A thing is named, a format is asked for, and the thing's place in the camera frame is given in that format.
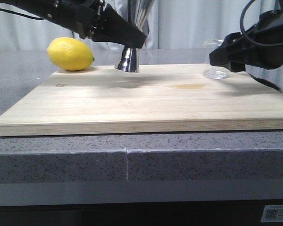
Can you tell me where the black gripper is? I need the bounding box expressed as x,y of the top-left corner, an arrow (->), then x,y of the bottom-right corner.
209,6 -> 283,73
42,0 -> 146,48

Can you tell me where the clear glass beaker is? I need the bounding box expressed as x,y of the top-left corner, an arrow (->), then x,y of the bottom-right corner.
202,40 -> 228,80

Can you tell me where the steel double jigger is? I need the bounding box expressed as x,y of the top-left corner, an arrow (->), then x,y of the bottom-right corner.
115,0 -> 154,73

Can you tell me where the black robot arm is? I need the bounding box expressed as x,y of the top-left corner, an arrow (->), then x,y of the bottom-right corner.
0,0 -> 146,48

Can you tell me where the yellow lemon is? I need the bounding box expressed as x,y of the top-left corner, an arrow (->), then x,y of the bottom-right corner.
46,37 -> 95,71

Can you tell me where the grey curtain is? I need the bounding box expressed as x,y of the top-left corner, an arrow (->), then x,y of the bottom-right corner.
0,0 -> 247,51

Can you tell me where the wooden cutting board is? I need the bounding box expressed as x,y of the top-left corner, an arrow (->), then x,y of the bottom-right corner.
0,64 -> 283,136

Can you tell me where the white QR label sticker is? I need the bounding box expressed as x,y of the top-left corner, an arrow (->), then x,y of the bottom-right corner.
260,205 -> 283,223

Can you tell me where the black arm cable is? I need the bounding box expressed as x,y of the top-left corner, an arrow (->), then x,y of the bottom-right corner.
239,0 -> 283,51
0,5 -> 45,21

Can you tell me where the black cutting board handle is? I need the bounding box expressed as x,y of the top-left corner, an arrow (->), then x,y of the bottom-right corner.
249,73 -> 282,92

